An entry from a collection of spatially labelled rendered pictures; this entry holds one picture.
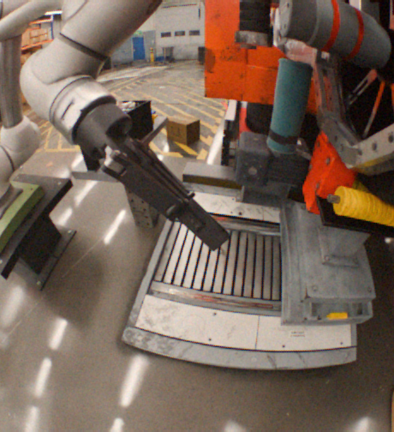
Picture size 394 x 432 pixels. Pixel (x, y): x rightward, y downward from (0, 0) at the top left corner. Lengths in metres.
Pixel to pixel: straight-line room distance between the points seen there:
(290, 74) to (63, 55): 0.45
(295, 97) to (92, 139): 0.44
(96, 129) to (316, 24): 0.37
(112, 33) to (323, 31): 0.32
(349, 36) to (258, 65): 0.55
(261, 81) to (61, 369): 1.34
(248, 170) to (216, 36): 0.55
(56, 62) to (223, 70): 0.67
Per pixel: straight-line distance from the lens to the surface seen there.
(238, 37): 0.25
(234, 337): 0.68
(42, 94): 0.32
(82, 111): 0.27
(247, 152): 0.74
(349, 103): 0.67
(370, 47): 0.44
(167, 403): 0.76
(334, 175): 0.48
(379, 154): 0.34
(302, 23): 0.39
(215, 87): 0.88
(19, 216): 0.88
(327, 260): 0.71
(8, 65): 0.85
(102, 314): 0.84
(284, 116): 0.54
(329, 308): 0.75
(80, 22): 0.31
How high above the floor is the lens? 0.74
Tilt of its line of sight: 47 degrees down
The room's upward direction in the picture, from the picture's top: straight up
